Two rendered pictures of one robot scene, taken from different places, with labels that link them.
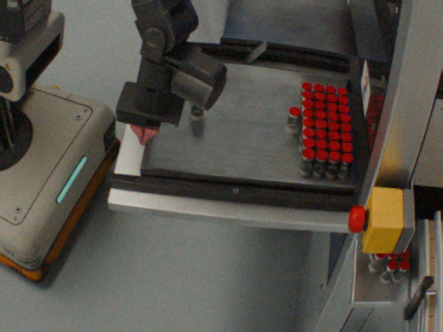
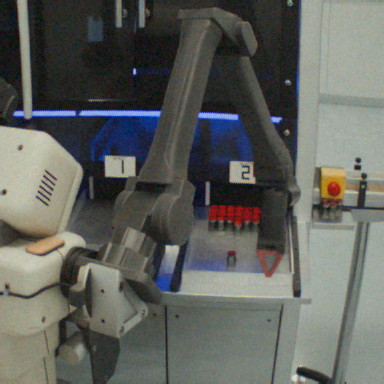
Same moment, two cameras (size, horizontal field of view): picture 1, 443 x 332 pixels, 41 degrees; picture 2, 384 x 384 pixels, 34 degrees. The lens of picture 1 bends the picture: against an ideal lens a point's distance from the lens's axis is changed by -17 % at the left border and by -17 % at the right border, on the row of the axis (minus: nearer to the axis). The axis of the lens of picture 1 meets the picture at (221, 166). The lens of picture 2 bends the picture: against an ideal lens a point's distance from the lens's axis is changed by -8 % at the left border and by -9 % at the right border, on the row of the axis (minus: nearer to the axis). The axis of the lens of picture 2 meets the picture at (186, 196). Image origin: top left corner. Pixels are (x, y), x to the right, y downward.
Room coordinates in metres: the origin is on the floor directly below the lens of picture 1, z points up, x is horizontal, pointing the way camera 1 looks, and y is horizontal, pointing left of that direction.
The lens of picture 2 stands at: (0.86, 1.44, 1.68)
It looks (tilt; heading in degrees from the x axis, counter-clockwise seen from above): 24 degrees down; 273
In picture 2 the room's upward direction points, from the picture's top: straight up
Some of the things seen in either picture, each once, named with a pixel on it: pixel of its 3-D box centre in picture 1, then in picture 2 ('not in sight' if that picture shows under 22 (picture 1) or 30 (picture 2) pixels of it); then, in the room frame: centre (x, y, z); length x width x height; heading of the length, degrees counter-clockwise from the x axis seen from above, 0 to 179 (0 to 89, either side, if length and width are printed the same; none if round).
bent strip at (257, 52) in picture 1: (227, 52); (170, 248); (0.97, 0.00, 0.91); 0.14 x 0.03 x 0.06; 87
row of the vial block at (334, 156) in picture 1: (331, 129); (242, 219); (0.79, -0.18, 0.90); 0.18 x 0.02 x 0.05; 177
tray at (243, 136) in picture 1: (254, 124); (241, 244); (0.80, -0.05, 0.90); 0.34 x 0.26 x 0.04; 87
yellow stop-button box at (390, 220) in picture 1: (387, 220); (332, 182); (0.54, -0.24, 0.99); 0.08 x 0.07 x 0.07; 87
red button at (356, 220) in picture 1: (360, 220); (333, 188); (0.54, -0.20, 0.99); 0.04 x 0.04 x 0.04; 87
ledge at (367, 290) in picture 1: (389, 272); (332, 216); (0.52, -0.29, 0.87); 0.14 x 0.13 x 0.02; 87
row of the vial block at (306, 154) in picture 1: (306, 126); (242, 226); (0.80, -0.14, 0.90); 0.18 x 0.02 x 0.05; 178
